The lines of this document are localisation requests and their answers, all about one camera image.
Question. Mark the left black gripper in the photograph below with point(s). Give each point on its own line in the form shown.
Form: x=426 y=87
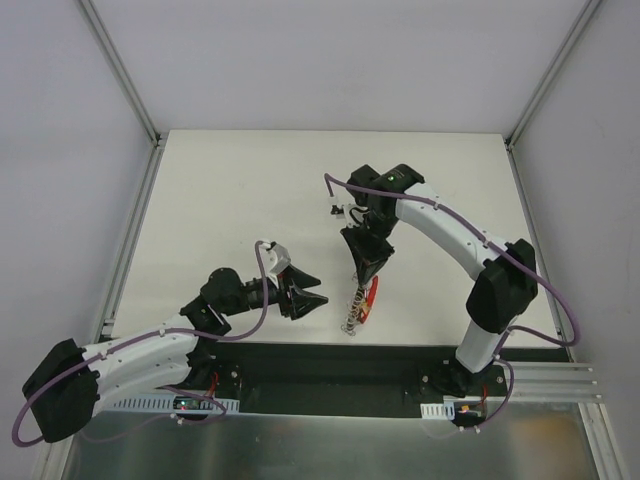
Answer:
x=289 y=293

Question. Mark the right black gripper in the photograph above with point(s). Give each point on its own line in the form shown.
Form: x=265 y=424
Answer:
x=367 y=241

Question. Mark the red handled key organizer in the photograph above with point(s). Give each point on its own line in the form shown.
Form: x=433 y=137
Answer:
x=360 y=306

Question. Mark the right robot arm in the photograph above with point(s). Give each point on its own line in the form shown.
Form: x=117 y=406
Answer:
x=502 y=273

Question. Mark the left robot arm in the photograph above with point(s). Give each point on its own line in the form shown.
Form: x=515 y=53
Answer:
x=73 y=383

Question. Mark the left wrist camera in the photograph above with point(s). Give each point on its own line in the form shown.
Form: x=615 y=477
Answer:
x=274 y=256

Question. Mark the right white cable duct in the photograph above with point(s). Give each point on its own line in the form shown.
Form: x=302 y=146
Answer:
x=437 y=411

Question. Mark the white cable duct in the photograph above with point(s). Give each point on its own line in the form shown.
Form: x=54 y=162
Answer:
x=172 y=403
x=437 y=411

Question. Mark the left white cable duct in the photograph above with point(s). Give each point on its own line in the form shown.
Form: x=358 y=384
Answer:
x=172 y=403

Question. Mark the right aluminium frame post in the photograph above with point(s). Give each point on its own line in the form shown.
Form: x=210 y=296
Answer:
x=569 y=43

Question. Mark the aluminium frame post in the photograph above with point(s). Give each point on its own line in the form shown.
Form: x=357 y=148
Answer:
x=569 y=43
x=106 y=45

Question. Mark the left aluminium frame post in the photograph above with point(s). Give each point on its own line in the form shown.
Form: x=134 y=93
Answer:
x=106 y=45

